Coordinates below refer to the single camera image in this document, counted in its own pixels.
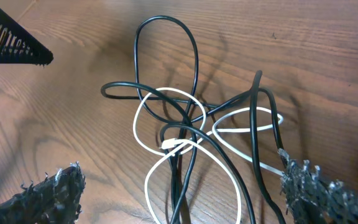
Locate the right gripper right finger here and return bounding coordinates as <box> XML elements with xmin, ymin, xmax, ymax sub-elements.
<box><xmin>278</xmin><ymin>148</ymin><xmax>358</xmax><ymax>223</ymax></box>

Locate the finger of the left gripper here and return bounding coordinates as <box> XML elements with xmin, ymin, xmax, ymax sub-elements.
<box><xmin>0</xmin><ymin>8</ymin><xmax>53</xmax><ymax>66</ymax></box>

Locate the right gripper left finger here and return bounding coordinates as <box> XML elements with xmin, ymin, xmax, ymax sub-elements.
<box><xmin>0</xmin><ymin>162</ymin><xmax>86</xmax><ymax>224</ymax></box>

